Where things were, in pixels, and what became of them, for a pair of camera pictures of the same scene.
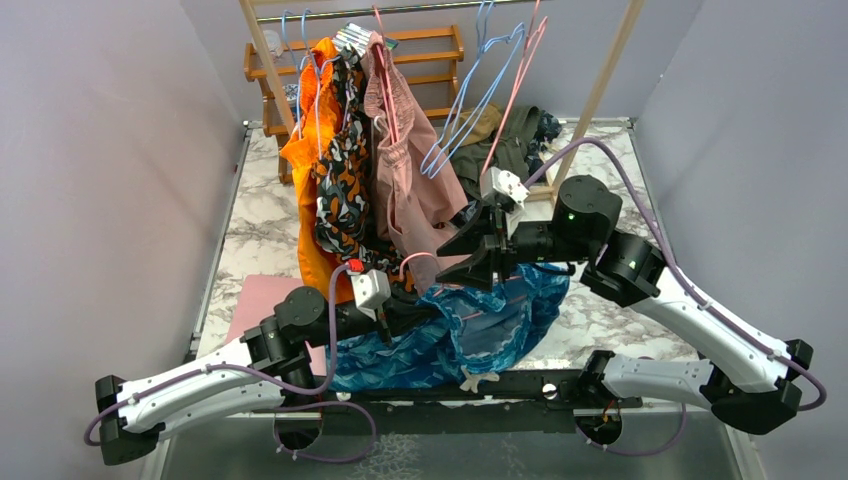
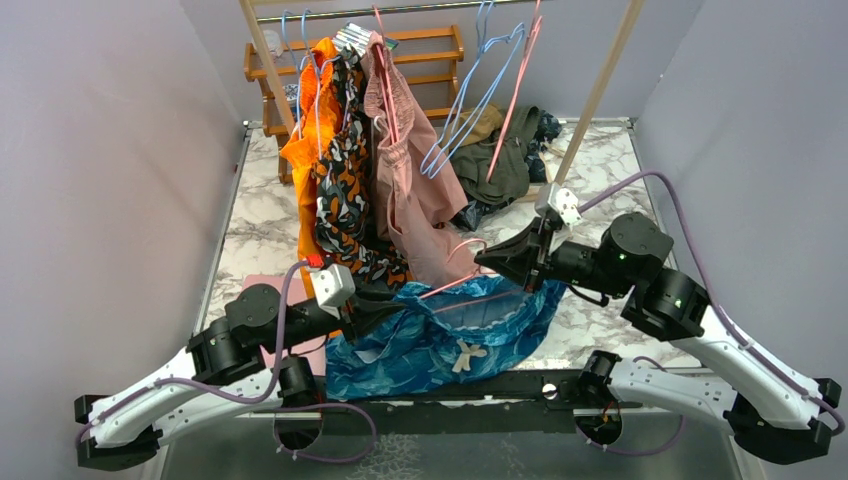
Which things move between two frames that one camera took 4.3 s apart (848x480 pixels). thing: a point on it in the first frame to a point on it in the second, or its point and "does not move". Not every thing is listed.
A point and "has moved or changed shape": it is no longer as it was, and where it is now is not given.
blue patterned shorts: (473, 331) has moved or changed shape
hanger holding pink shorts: (386, 81) does not move
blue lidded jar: (291, 94) does not move
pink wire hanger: (442, 290) to (485, 243)
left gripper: (403, 315) to (370, 306)
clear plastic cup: (274, 43) does not move
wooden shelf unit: (260, 61) does not move
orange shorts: (322, 281) does not move
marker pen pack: (358, 37) does not move
